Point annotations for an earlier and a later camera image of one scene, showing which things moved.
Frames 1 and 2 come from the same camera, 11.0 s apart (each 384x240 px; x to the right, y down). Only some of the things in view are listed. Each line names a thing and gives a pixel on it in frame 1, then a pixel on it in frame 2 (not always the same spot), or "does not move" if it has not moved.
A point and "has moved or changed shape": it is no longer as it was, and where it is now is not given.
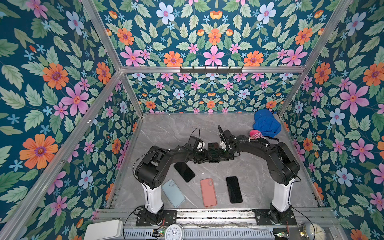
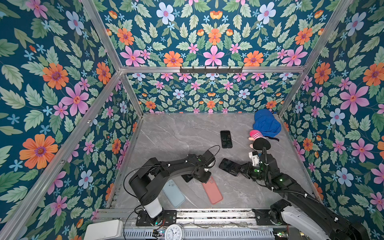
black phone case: [213, 152] has moved or changed shape
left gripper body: [200, 157] → [204, 177]
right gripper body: [225, 155] → [254, 172]
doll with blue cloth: [265, 124] does not move
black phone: [234, 189] → [230, 167]
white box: [104, 230] does not move
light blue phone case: [173, 193] does not move
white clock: [174, 231] does not move
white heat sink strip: [204, 233] does not move
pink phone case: [208, 189] has moved or changed shape
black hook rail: [211, 71] does not move
